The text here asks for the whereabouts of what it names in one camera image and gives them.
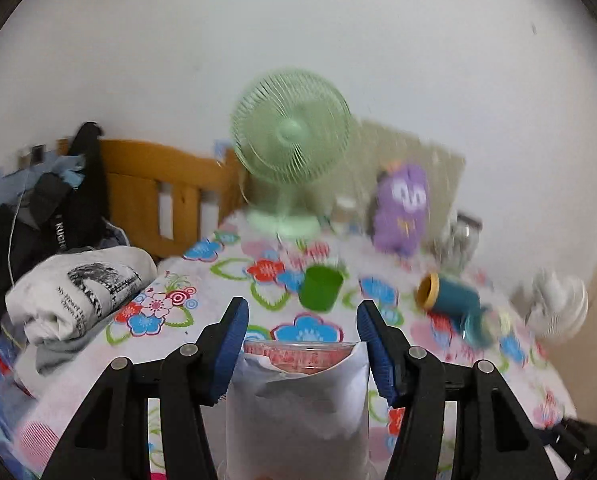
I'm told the floral printed blanket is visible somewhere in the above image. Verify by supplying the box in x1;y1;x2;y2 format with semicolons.
13;210;579;480

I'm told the teal bottle with yellow cap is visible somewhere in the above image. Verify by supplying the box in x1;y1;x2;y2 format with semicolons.
415;273;499;348

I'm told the dark object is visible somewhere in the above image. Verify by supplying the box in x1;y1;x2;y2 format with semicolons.
542;416;596;461

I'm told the pile of dark clothes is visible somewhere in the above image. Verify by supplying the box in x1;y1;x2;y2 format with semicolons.
0;121;112;333

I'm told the green plastic cup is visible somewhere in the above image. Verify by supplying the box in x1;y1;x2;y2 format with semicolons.
298;265;345;311

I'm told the purple plush toy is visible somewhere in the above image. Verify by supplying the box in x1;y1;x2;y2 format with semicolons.
373;161;430;256

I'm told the paper-wrapped clear plastic container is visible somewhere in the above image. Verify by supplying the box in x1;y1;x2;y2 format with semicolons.
217;340;379;480

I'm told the small bottle with white cap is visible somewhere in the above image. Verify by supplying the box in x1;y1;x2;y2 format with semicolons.
331;197;357;233

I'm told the beige board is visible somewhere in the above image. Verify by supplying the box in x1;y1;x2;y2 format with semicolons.
305;119;466;233

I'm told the green table fan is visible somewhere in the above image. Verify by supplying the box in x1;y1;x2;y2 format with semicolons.
230;68;353;239

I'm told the light blue cloth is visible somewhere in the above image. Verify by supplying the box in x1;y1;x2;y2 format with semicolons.
0;152;86;211

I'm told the glass jar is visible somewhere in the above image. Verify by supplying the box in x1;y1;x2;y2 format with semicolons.
441;212;481;273

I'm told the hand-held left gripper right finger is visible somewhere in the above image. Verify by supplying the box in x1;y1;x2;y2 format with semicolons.
355;300;559;480

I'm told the small white fan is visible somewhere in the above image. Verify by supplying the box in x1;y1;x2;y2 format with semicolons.
524;269;589;341

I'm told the white cable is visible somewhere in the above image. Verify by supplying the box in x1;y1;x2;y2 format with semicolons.
7;180;29;286

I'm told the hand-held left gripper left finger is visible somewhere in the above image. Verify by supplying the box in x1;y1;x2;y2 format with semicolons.
41;296;250;480

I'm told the folded white printed shirt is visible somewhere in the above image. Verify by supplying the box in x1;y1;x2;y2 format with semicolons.
5;247;158;346

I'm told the wooden bed headboard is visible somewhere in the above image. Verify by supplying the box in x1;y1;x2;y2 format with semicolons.
58;138;246;261

